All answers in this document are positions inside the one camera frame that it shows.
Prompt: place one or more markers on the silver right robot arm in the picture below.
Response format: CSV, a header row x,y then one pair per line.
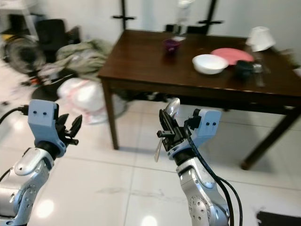
x,y
200,197

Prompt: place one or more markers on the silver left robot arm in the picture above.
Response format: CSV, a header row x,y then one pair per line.
x,y
21,183

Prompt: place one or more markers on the white plastic bag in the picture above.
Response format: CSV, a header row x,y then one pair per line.
x,y
84,96

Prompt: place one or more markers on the dark wooden table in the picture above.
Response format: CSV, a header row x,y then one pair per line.
x,y
141,68

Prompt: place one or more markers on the olive cloth pile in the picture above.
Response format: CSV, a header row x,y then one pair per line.
x,y
82,59

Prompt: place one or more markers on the white bowl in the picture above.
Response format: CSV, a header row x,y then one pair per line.
x,y
210,64

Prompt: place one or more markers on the purple cup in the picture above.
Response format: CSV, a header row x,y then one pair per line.
x,y
171,47

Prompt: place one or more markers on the black floor fan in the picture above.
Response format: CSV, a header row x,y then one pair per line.
x,y
23,54

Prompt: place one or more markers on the black mug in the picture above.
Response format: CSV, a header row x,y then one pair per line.
x,y
245,70

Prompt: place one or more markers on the pink plate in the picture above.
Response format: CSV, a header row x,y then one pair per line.
x,y
235,54

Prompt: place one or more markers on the black chair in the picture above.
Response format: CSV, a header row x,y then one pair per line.
x,y
54,33

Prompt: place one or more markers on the black stand pole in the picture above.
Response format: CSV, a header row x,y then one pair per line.
x,y
123,17
210,19

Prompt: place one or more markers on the clear plastic bottle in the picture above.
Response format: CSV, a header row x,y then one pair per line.
x,y
184,13

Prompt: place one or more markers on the white lampshade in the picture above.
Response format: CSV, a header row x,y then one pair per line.
x,y
261,38

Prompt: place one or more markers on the white shelf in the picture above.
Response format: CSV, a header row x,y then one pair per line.
x,y
14,5

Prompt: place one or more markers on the dark floor rug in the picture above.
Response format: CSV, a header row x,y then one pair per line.
x,y
280,219

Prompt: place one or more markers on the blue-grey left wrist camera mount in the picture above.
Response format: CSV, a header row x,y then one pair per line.
x,y
42,120

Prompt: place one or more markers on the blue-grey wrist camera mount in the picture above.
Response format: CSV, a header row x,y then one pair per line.
x,y
42,120
209,125

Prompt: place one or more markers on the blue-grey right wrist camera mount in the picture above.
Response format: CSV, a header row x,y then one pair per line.
x,y
209,125

